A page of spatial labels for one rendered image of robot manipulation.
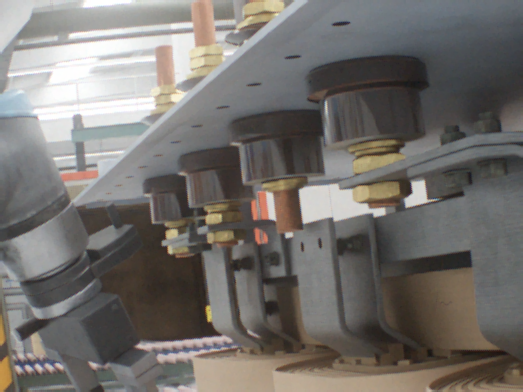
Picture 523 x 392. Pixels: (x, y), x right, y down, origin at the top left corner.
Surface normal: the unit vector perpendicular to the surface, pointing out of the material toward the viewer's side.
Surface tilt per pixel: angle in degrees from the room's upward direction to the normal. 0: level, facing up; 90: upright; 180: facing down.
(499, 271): 90
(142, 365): 96
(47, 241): 101
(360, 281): 90
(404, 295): 90
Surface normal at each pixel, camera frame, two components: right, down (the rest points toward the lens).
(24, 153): 0.77, -0.11
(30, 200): 0.43, 0.08
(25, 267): -0.26, 0.37
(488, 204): -0.95, 0.09
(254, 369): -0.51, 0.00
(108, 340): 0.59, -0.02
